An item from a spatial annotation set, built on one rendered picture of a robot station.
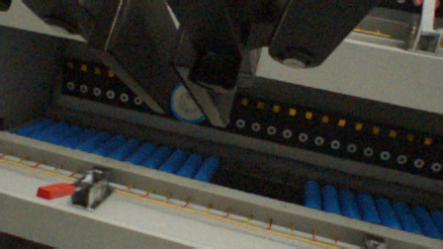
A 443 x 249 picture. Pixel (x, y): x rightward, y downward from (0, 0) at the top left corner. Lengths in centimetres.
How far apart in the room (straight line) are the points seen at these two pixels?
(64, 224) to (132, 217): 6
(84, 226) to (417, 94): 32
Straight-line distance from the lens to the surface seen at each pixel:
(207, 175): 41
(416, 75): 35
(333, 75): 34
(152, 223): 36
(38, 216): 39
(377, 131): 49
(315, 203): 40
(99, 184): 37
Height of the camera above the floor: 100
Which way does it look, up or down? 2 degrees up
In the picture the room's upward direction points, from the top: 13 degrees clockwise
